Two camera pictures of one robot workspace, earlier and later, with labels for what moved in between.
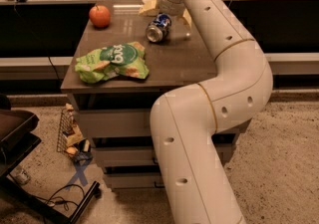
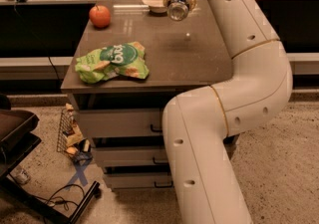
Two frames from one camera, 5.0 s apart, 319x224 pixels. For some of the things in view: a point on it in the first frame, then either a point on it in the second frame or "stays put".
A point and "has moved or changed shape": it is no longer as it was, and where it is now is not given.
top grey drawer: (115, 122) stays put
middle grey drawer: (144, 155) stays put
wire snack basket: (70, 138) stays put
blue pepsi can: (159, 28) has moved or changed shape
